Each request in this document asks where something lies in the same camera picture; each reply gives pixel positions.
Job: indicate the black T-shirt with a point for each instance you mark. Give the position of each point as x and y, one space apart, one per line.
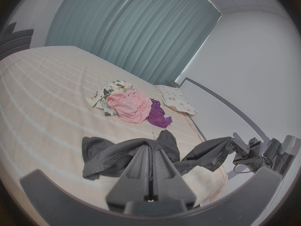
110 154

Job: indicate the bed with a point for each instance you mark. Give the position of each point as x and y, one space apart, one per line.
51 98

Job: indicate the white printed garment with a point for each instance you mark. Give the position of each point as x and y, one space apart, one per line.
100 98

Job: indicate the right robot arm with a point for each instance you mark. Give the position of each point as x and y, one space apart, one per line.
272 149

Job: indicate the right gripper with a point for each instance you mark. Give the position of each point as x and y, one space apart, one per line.
255 158

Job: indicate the pink garment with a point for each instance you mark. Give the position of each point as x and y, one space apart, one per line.
128 108

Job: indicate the grey bedside table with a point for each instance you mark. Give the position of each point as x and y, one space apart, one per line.
172 83

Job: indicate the blue-green curtain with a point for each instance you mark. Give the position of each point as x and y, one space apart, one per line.
155 34
80 18

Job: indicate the black chest of drawers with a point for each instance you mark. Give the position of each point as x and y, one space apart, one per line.
16 40

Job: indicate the white printed pillow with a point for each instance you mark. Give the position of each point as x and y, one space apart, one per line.
175 99

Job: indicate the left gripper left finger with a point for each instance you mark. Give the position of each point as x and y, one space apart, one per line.
135 178

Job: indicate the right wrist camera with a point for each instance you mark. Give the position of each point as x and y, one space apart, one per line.
255 142

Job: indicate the purple garment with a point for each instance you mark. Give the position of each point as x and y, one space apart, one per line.
157 115

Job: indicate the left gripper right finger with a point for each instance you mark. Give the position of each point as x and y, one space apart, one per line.
167 178

